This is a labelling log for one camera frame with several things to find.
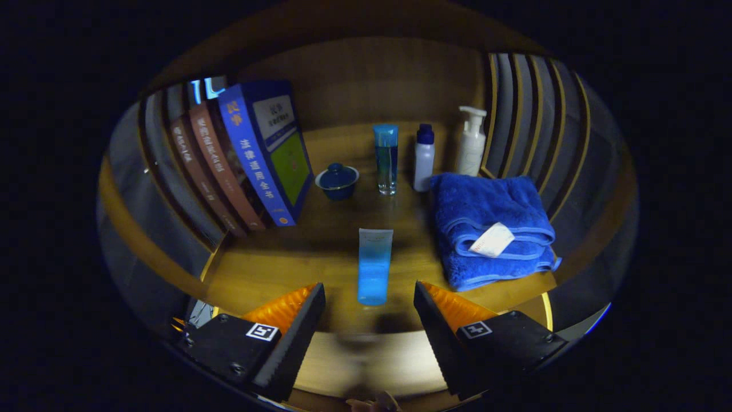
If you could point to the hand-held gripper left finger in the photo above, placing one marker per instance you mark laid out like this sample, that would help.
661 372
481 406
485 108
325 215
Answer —
294 340

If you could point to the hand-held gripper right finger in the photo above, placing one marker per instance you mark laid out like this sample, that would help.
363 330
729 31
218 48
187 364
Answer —
440 340

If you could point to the blue squeeze tube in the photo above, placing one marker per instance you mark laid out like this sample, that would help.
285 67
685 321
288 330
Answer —
374 269

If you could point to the wooden countertop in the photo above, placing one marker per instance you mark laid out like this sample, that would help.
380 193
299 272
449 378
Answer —
320 257

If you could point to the wooden cabinet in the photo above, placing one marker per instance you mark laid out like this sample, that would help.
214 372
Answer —
366 74

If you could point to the folded blue towel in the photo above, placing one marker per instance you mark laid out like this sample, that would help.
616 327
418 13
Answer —
486 200

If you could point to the dark teal lidded cup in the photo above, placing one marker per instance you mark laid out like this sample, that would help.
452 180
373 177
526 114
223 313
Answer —
337 183

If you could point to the white bottle with blue cap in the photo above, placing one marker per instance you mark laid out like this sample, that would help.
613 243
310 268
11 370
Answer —
424 163

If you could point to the blue book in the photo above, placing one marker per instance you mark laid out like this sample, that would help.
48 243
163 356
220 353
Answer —
257 166

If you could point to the clear bottle with teal cap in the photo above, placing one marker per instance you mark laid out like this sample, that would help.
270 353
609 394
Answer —
386 160

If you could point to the brown book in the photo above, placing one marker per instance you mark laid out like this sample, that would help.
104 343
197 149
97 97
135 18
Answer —
200 177
223 166

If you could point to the white pump bottle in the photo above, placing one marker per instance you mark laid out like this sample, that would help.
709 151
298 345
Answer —
470 151

